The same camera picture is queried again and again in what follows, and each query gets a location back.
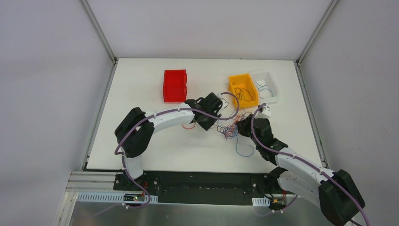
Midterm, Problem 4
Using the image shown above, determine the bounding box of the coloured wire bundle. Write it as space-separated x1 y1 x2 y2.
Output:
182 112 253 141

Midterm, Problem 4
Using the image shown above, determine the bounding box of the dark brown wire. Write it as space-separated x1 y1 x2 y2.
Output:
233 87 255 102

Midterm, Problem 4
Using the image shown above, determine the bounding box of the blue wire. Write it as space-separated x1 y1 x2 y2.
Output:
234 134 255 158
255 81 274 100

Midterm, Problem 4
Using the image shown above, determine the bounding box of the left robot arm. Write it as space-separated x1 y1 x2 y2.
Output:
114 93 223 190

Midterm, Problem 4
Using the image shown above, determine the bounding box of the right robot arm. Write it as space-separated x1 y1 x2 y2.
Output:
236 114 366 226

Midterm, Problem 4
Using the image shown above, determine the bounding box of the orange plastic bin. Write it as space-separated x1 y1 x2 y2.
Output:
228 73 259 108

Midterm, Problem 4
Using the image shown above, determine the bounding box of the red plastic bin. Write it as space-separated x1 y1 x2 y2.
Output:
162 69 187 103

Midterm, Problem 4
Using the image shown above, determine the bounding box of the clear plastic bin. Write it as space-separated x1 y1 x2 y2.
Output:
251 71 279 105

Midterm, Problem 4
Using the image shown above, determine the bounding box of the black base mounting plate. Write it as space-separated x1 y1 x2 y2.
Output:
113 171 284 206

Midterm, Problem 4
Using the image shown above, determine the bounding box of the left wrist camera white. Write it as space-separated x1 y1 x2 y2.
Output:
217 94 229 110

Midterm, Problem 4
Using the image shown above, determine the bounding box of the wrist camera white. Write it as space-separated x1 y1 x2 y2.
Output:
217 94 229 110
255 103 271 119

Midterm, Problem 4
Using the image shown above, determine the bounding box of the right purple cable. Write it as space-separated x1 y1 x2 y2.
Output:
250 103 372 226

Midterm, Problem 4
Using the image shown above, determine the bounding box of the purple cable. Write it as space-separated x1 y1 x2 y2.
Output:
250 103 372 226
114 91 240 210

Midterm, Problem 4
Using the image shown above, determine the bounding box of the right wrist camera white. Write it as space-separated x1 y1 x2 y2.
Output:
255 103 271 119

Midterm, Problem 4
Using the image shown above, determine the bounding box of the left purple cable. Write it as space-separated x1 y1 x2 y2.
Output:
114 91 240 210

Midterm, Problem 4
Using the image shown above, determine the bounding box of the loose blue wire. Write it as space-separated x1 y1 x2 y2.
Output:
234 134 255 158

